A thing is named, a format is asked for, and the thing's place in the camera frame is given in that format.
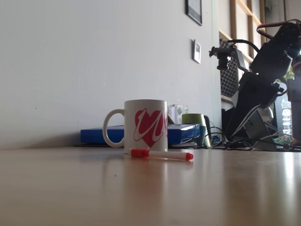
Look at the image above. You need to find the white desk lamp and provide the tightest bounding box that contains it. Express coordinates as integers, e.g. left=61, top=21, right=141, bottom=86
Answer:
left=261, top=107, right=275, bottom=123

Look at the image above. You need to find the white mug with red heart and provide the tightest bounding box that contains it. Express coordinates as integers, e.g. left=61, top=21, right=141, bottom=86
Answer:
left=103, top=99, right=169, bottom=155

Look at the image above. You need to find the black cable bundle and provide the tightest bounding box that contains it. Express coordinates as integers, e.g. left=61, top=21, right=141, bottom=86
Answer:
left=209, top=126, right=254, bottom=151

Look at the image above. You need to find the green circuit board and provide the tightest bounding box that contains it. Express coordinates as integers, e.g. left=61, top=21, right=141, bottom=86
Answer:
left=274, top=135, right=296, bottom=145

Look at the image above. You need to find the clear plastic water bottle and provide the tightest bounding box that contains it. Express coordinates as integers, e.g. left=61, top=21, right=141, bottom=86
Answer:
left=281, top=103, right=293, bottom=137

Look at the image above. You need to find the wooden shelf frame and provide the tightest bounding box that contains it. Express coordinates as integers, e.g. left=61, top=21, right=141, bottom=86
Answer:
left=218, top=0, right=268, bottom=66

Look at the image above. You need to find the dark computer monitor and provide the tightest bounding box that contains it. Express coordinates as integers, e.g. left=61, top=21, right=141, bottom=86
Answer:
left=274, top=94, right=292, bottom=136

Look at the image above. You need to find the green cup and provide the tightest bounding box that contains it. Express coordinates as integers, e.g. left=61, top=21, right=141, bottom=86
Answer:
left=182, top=113, right=207, bottom=147

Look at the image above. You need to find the clear plastic container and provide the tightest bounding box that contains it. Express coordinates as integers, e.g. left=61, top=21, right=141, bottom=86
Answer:
left=168, top=104, right=189, bottom=124

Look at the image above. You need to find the grey laptop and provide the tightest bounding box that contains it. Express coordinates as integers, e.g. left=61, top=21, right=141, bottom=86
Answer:
left=243, top=108, right=278, bottom=151

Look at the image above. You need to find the blue flat box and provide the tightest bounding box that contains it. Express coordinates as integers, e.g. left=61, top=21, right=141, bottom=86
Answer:
left=80, top=123, right=200, bottom=145

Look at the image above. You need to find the white wall thermostat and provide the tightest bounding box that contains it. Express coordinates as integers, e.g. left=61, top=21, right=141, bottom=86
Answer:
left=192, top=39, right=202, bottom=64

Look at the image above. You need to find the black perforated panel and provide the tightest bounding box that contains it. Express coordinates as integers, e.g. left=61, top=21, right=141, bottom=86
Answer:
left=219, top=37, right=240, bottom=97

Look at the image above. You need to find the black camera on bracket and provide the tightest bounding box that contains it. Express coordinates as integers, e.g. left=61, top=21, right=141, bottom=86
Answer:
left=208, top=46, right=250, bottom=73

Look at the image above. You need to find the red and white marker pen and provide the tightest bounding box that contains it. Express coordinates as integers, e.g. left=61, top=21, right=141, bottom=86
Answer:
left=128, top=148, right=194, bottom=161

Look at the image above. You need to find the black picture frame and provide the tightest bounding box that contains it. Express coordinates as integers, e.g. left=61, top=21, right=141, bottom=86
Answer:
left=185, top=0, right=203, bottom=26

